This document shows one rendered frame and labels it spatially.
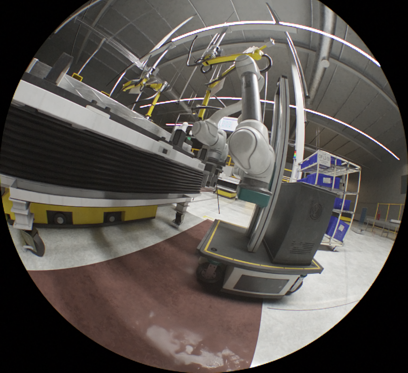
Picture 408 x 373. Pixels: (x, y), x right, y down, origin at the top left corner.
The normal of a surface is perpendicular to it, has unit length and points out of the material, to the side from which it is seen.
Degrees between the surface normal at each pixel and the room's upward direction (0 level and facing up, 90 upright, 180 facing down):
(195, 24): 175
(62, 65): 90
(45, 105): 90
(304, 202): 90
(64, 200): 90
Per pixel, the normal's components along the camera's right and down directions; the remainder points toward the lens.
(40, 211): 0.87, 0.23
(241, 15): -0.21, 0.97
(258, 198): -0.25, -0.12
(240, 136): -0.61, -0.10
